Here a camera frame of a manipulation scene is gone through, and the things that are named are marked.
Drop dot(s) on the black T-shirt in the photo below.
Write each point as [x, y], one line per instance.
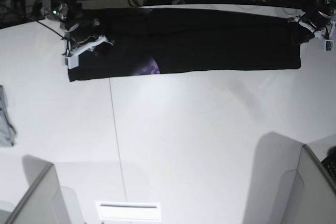
[177, 40]

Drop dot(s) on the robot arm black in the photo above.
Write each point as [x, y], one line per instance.
[63, 11]
[298, 36]

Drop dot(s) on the black keyboard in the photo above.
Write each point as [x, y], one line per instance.
[329, 164]

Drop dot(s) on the grey partition left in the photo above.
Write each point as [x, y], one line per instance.
[43, 202]

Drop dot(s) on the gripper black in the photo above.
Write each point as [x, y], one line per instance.
[84, 35]
[313, 23]

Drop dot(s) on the grey folded cloth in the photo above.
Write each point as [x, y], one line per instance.
[8, 133]

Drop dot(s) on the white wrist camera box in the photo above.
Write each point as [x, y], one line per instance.
[71, 62]
[326, 45]

